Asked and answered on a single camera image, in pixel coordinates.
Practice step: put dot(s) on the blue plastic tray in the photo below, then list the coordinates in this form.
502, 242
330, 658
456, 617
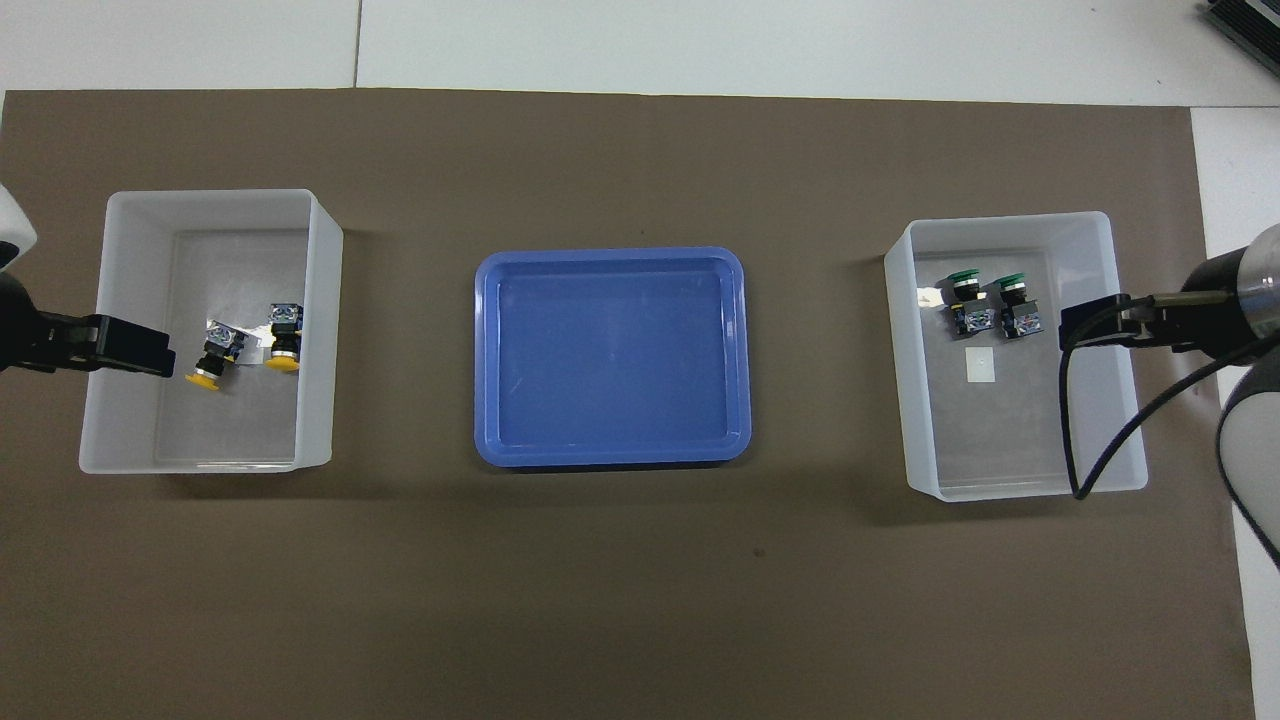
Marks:
610, 360

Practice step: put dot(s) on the green push button switch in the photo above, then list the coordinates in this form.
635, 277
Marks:
968, 303
1018, 305

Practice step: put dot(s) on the yellow push button switch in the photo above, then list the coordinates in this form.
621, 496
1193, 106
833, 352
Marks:
285, 340
215, 355

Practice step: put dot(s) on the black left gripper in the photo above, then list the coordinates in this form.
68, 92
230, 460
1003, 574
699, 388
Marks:
40, 340

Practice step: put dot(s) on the brown paper table mat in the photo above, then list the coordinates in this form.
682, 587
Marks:
640, 150

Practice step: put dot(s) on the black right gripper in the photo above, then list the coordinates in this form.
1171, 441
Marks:
1210, 320

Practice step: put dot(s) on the black ribbed device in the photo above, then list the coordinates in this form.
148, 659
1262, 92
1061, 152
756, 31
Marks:
1250, 15

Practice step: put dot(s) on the white label sticker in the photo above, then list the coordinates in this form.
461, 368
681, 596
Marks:
981, 365

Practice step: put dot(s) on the translucent white plastic box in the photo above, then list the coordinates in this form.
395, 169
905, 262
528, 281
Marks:
130, 420
1020, 440

